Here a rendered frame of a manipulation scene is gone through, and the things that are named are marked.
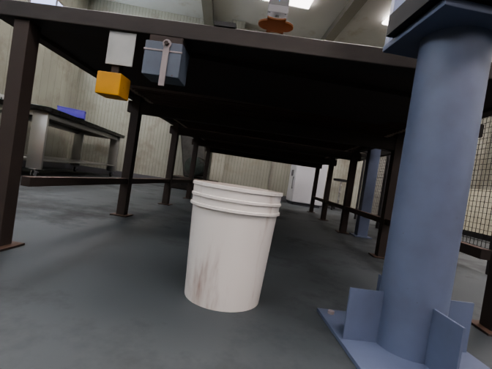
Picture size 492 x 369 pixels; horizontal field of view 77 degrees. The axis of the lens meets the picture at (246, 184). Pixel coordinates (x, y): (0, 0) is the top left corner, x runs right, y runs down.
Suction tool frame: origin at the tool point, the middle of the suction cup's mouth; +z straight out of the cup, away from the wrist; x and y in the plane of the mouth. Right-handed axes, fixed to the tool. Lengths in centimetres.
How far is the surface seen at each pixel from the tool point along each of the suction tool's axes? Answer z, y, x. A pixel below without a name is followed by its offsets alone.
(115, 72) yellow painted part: 35, 54, 23
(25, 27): 22, 91, 19
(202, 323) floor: 105, 7, 50
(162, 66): 31, 37, 24
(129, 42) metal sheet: 23, 51, 20
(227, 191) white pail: 69, 6, 43
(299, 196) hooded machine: 86, -99, -508
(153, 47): 24, 41, 23
